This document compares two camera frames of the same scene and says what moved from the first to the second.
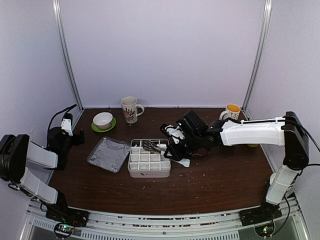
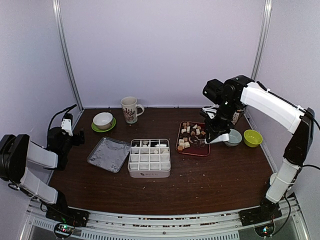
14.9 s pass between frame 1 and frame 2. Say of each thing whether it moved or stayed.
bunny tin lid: stayed
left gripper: stayed
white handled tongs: moved
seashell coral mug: stayed
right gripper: moved
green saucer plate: stayed
